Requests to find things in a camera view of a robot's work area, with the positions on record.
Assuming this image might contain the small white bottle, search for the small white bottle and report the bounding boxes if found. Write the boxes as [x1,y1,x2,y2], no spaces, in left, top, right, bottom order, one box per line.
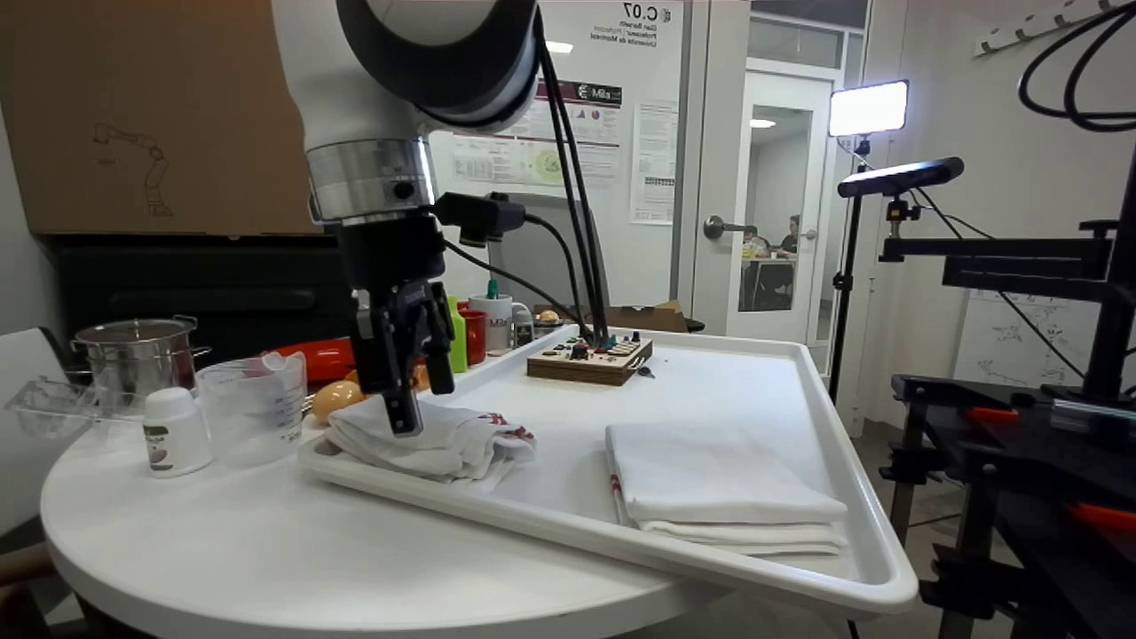
[137,382,213,479]

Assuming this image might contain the black looped cable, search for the black looped cable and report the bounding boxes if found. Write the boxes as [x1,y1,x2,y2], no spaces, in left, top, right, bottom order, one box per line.
[1014,0,1136,136]

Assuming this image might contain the cardboard box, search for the cardboard box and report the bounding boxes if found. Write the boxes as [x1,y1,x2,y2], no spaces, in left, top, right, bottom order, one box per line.
[0,0,324,242]

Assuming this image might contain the white plastic tray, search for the white plastic tray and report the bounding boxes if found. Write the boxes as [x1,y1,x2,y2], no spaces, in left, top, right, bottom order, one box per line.
[293,324,922,619]

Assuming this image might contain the clear plastic measuring cup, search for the clear plastic measuring cup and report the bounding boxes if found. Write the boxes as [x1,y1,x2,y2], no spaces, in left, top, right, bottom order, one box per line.
[192,349,314,470]

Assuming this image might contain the black cabinet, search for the black cabinet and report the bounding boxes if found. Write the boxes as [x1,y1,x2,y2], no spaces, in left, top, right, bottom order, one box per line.
[46,232,369,358]

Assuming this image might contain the clear glass bowl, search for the clear glass bowl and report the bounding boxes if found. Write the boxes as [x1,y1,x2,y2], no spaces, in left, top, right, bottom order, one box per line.
[2,371,102,442]

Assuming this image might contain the black metal frame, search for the black metal frame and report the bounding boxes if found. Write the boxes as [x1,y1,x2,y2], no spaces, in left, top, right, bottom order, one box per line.
[879,154,1136,639]

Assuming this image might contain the bright light panel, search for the bright light panel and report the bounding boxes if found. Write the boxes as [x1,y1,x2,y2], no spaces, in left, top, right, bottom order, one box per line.
[826,78,911,138]

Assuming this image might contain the red bowl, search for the red bowl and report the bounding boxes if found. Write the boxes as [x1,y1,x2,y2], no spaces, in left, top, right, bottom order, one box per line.
[272,333,360,390]

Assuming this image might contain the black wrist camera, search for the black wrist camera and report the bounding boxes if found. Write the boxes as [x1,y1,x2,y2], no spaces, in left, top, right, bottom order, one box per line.
[428,187,531,249]

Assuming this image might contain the black tripod stand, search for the black tripod stand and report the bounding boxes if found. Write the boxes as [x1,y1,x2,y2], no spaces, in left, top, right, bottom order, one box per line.
[824,193,871,404]

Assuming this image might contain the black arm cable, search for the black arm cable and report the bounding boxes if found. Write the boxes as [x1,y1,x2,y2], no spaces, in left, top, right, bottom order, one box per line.
[439,12,616,349]

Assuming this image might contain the bread roll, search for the bread roll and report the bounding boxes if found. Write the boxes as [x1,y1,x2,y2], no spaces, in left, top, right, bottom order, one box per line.
[305,375,369,426]

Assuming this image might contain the white towel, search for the white towel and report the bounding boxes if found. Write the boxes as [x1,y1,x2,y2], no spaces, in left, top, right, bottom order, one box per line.
[600,420,852,561]

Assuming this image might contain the white glass door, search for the white glass door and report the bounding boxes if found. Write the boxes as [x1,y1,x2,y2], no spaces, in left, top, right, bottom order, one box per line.
[704,67,837,349]

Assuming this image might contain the red can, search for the red can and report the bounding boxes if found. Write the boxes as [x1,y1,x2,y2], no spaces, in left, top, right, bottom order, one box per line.
[457,297,491,370]

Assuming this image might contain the wall coat hooks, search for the wall coat hooks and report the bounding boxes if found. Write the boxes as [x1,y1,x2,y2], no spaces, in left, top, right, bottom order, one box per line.
[973,0,1121,61]

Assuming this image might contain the red striped white cloth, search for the red striped white cloth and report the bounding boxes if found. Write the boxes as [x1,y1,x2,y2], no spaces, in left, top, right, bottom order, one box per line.
[324,393,538,487]

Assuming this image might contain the wooden block with electronics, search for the wooden block with electronics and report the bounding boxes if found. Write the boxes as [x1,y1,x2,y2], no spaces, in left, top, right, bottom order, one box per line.
[525,329,658,388]

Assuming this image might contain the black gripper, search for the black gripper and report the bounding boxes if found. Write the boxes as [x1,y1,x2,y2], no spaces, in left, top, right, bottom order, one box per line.
[332,208,457,436]

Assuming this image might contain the black camera bar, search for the black camera bar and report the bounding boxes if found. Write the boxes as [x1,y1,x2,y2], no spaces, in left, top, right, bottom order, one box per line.
[834,154,968,203]

